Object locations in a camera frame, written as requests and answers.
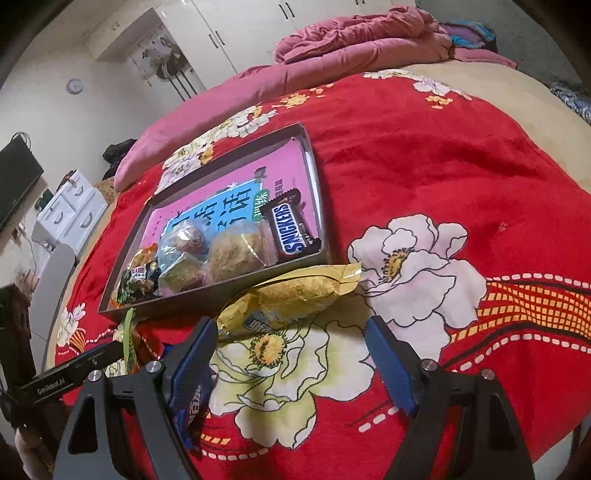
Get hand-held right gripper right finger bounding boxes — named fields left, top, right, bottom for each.
left=364, top=315, right=541, bottom=480

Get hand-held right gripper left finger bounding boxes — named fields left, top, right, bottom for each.
left=53, top=316, right=220, bottom=480

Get red floral blanket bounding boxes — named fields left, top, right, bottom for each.
left=54, top=69, right=591, bottom=480

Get beige bed sheet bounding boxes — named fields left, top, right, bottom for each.
left=399, top=59, right=591, bottom=185

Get clear floss cake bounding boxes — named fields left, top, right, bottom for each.
left=206, top=223, right=271, bottom=285

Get clear yellow cake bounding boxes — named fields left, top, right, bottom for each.
left=158, top=257, right=208, bottom=297

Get pink quilt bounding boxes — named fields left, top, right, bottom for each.
left=113, top=6, right=519, bottom=193

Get white wardrobe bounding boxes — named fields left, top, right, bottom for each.
left=85, top=0, right=416, bottom=77

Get colourful striped cloth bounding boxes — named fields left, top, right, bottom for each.
left=440, top=20, right=500, bottom=54

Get white drawer chest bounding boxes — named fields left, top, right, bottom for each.
left=31, top=169, right=110, bottom=253

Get grey cardboard tray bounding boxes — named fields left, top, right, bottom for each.
left=98, top=122, right=330, bottom=322

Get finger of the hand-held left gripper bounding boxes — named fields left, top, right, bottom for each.
left=76, top=342, right=129, bottom=376

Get clear round snack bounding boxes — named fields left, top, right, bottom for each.
left=157, top=220, right=210, bottom=267

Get blue cookie packet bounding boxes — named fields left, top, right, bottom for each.
left=173, top=369, right=214, bottom=449

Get blue patterned cloth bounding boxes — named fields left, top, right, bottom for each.
left=549, top=81, right=591, bottom=124

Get grey padded headboard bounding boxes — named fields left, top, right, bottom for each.
left=416, top=0, right=591, bottom=95

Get hanging bags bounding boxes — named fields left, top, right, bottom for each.
left=133, top=36, right=195, bottom=85

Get dark clothes pile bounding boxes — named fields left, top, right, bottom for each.
left=102, top=138, right=138, bottom=179

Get black wall television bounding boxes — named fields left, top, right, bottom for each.
left=0, top=137, right=46, bottom=232

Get lime green wrapper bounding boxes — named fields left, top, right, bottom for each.
left=121, top=306, right=140, bottom=372

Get dark green snack packet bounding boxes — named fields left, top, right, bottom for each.
left=111, top=260, right=160, bottom=308

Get pink book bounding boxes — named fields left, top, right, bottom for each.
left=142, top=137, right=320, bottom=243

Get brown chocolate bar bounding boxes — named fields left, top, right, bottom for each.
left=259, top=188, right=323, bottom=265

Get gold snack packet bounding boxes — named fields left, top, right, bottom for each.
left=216, top=262, right=363, bottom=343

